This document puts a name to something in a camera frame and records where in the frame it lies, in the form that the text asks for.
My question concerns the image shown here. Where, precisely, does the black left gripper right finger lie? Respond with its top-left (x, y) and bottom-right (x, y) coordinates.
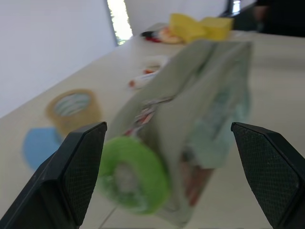
top-left (230, 122), bottom-right (305, 229)

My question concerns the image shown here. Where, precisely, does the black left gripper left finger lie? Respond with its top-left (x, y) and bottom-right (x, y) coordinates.
top-left (0, 121), bottom-right (108, 229)

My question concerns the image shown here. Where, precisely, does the pale green pouch bag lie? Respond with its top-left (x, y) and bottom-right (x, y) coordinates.
top-left (104, 39), bottom-right (254, 227)

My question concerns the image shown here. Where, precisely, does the blue tape roll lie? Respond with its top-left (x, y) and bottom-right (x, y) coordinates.
top-left (21, 127), bottom-right (64, 170)

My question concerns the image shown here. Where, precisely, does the brown packing tape roll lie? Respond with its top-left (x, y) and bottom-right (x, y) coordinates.
top-left (46, 89), bottom-right (102, 137)

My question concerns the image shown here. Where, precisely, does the green tape roll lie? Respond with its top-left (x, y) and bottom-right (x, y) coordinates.
top-left (96, 136), bottom-right (170, 215)

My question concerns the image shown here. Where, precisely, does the white marker with red cap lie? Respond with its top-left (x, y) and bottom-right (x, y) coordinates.
top-left (129, 71), bottom-right (160, 90)

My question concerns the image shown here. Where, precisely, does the yellow sponge block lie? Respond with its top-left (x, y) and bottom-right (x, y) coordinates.
top-left (200, 16), bottom-right (234, 41)
top-left (168, 13), bottom-right (207, 43)

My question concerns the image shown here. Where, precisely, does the black marker pen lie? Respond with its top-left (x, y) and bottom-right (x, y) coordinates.
top-left (141, 30), bottom-right (160, 39)

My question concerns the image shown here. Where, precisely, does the red and white snack pack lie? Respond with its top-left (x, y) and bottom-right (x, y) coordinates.
top-left (145, 26), bottom-right (185, 45)

